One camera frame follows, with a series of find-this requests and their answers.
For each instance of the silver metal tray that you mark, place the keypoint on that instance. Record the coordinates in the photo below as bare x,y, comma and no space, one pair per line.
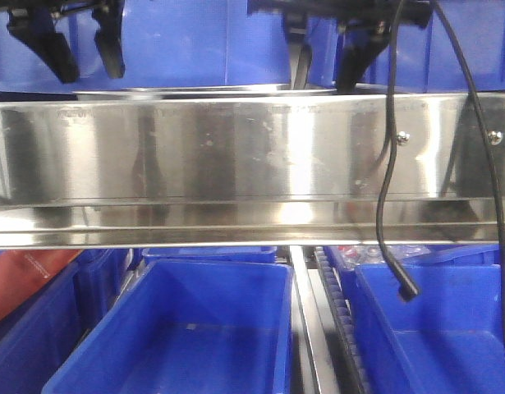
203,92

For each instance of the lower blue bin centre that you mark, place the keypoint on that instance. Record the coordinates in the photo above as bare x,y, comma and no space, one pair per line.
190,328

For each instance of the lower blue bin right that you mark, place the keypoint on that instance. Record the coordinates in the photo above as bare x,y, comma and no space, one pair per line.
447,340

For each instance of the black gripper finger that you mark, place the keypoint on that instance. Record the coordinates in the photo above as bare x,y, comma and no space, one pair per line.
363,42
295,29
34,27
108,36

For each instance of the lower blue bin left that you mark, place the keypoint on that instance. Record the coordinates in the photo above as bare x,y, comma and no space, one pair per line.
39,335

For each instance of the stainless steel front rail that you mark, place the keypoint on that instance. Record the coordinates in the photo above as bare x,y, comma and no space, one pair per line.
292,169

